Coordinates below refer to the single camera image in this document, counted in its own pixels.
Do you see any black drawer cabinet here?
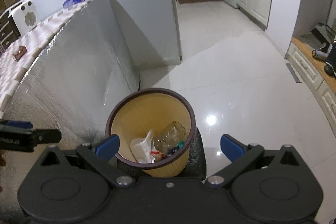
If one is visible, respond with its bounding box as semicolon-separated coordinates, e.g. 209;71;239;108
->
0;10;20;53

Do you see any white tissue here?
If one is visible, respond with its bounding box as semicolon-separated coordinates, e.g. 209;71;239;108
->
130;130;155;164

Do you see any yellow wastebasket brown rim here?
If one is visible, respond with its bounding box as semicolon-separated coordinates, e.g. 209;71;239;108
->
105;88;197;179

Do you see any teal plastic lid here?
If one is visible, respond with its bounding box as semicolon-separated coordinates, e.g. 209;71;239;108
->
178;141;185;148

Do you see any silver insulation table side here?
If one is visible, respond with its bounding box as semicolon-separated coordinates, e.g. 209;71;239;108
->
3;0;140;149

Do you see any white low drawer bench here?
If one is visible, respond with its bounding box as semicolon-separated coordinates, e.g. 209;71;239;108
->
286;38;336;132

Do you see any red cigarette box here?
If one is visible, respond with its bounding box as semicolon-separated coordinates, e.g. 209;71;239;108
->
12;46;27;62

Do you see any white plastic bag red print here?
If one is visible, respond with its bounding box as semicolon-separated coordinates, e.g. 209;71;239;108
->
150;149;166;161

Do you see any white space heater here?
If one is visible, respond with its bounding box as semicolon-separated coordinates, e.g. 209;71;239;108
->
9;0;39;36

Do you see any blue purple plastic bag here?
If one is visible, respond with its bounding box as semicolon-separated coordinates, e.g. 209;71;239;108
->
63;0;85;9

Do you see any person's left hand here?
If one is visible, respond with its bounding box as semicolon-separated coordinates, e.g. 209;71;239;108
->
0;150;8;193

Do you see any checkered brown white tablecloth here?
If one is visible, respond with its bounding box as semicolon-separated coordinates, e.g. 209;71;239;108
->
1;1;89;117

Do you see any crushed blue Pepsi can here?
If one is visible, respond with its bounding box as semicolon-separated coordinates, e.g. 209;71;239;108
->
165;146;180;157

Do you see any clear plastic water bottle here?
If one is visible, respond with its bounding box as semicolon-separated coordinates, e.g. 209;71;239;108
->
153;121;188;154

